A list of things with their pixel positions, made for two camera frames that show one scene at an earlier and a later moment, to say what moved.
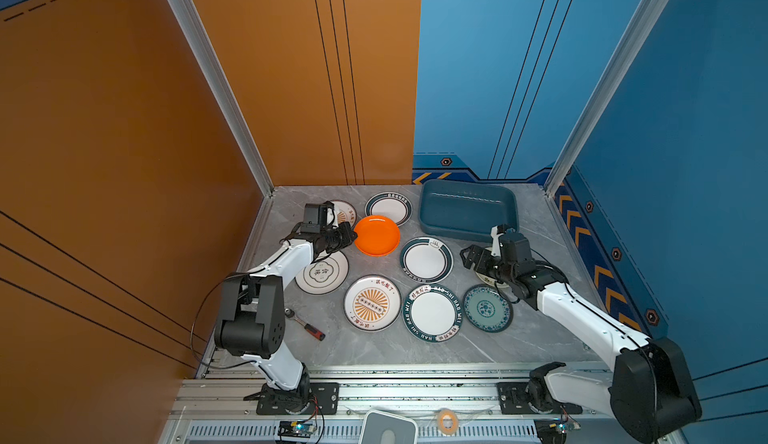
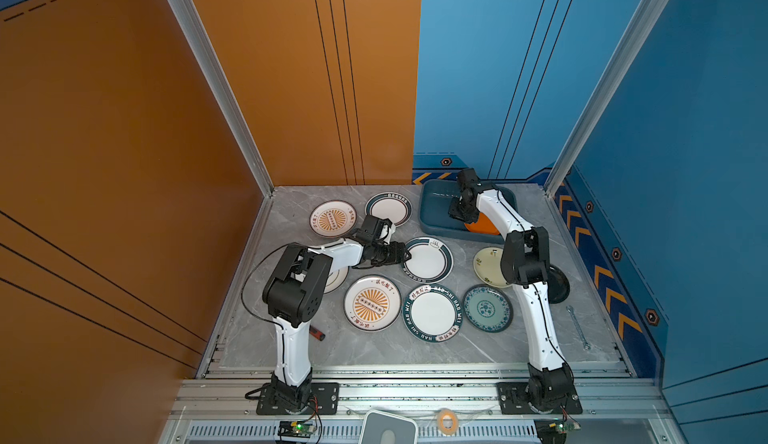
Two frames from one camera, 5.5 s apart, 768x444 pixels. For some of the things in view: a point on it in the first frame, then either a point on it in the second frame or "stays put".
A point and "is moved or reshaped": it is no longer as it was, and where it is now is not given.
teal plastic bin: (466, 210) stays put
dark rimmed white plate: (391, 204) stays put
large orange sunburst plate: (372, 302) stays put
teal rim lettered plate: (432, 313) stays put
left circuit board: (296, 428) stays put
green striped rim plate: (426, 259) stays put
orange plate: (377, 236) is moved or reshaped
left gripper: (344, 231) -> (396, 255)
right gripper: (484, 255) -> (452, 211)
